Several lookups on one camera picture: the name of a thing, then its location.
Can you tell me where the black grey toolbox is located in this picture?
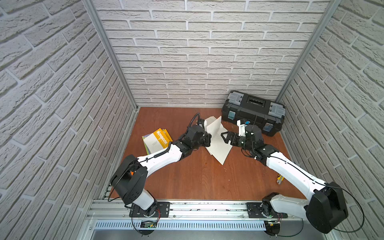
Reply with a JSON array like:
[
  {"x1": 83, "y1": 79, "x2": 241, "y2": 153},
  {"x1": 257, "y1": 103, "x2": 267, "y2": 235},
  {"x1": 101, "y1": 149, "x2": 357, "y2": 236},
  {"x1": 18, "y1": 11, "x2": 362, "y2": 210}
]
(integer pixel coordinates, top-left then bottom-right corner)
[{"x1": 222, "y1": 91, "x2": 286, "y2": 137}]

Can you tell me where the lined notebook green cover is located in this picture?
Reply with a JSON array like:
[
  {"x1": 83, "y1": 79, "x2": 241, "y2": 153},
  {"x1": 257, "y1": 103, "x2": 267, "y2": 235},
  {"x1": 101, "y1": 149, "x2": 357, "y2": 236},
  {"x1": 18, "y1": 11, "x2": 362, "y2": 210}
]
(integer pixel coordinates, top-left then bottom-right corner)
[{"x1": 142, "y1": 134, "x2": 151, "y2": 155}]

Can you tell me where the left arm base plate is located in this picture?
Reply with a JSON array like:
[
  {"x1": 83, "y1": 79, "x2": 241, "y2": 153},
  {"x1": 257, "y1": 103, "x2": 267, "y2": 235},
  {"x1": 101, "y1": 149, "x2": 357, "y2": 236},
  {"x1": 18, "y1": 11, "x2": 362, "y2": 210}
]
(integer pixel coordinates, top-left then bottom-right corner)
[{"x1": 129, "y1": 202, "x2": 171, "y2": 218}]

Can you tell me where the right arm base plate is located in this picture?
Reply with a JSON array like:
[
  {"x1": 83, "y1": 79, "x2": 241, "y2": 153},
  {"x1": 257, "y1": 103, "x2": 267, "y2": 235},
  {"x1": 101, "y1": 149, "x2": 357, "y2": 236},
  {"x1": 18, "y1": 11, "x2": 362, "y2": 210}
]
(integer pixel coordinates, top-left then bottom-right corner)
[{"x1": 246, "y1": 202, "x2": 288, "y2": 220}]

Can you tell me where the aluminium corner post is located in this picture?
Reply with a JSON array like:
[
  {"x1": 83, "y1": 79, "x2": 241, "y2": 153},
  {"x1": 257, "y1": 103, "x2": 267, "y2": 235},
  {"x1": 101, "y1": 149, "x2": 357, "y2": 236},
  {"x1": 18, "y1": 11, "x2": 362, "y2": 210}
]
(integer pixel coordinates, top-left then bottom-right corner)
[
  {"x1": 83, "y1": 0, "x2": 139, "y2": 111},
  {"x1": 275, "y1": 0, "x2": 341, "y2": 102}
]

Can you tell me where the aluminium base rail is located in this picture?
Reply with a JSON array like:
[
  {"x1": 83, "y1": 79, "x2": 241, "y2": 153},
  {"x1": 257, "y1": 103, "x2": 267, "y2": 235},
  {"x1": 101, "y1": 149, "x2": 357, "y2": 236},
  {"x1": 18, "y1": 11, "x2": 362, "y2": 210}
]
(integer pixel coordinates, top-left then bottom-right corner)
[{"x1": 86, "y1": 198, "x2": 309, "y2": 221}]

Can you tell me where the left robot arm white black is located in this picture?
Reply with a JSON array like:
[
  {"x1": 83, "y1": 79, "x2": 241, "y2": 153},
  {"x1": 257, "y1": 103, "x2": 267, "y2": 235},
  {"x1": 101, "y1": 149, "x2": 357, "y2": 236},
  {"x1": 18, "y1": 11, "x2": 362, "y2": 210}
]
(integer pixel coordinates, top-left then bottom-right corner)
[{"x1": 110, "y1": 125, "x2": 212, "y2": 217}]

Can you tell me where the right aluminium corner post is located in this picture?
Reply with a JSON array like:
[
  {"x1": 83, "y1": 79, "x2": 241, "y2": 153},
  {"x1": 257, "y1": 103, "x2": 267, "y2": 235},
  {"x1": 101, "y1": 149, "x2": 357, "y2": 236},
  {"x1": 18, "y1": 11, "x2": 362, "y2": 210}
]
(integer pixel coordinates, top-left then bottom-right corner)
[{"x1": 275, "y1": 0, "x2": 341, "y2": 102}]

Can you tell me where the left aluminium corner post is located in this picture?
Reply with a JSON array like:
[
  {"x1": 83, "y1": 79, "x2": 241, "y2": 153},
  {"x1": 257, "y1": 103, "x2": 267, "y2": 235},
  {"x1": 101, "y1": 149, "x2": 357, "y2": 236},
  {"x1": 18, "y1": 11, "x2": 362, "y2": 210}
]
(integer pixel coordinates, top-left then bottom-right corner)
[{"x1": 83, "y1": 0, "x2": 139, "y2": 111}]

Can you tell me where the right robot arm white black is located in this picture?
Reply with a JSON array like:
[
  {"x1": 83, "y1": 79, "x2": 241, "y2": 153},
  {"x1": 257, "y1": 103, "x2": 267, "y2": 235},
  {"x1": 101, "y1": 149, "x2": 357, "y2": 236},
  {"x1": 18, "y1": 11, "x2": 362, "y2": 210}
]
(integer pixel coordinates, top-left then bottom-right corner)
[{"x1": 221, "y1": 124, "x2": 349, "y2": 234}]

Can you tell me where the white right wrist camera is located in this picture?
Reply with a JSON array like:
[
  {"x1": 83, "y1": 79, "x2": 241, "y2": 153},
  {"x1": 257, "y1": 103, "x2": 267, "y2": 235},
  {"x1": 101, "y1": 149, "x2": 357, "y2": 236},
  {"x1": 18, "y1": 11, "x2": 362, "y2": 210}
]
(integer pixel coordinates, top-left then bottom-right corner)
[{"x1": 237, "y1": 119, "x2": 251, "y2": 137}]

